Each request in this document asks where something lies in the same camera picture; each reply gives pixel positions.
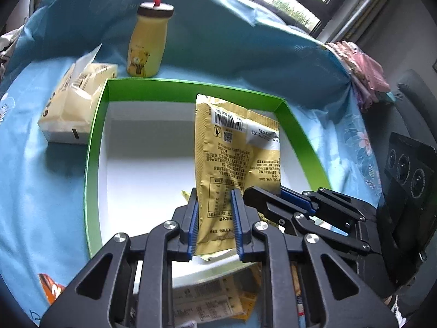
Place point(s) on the green cardboard box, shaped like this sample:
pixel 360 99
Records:
pixel 99 119

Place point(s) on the folded pink cloths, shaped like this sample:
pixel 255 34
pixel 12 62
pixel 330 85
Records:
pixel 365 71

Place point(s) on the blue floral bedsheet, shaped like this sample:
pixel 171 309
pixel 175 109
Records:
pixel 34 194

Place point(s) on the brown orange snack packet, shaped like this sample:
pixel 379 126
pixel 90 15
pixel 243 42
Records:
pixel 51 288

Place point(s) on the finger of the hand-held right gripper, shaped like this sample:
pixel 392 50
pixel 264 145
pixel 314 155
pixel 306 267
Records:
pixel 297 198
pixel 263 201

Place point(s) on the beige snack packet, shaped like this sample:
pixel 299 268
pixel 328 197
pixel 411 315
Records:
pixel 205 297

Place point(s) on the yellow bear bottle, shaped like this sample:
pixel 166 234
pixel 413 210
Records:
pixel 146 41

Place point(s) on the gray curtain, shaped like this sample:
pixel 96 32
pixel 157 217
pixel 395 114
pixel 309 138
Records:
pixel 368 3

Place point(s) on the cream tissue pack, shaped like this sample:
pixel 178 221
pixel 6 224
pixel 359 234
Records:
pixel 68 109

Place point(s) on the small yellow green packet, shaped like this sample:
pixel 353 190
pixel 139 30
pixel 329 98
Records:
pixel 186 196

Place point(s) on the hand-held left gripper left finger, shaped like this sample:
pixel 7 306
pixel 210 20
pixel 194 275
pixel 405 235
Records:
pixel 194 225

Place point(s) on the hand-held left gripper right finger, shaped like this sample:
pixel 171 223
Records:
pixel 236 225

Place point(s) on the orange yellow snack packet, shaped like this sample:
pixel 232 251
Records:
pixel 247 300

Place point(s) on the white plastic bag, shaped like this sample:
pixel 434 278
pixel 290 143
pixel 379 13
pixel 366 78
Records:
pixel 10 41

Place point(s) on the gray chair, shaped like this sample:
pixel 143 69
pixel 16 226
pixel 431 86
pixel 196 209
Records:
pixel 416 92

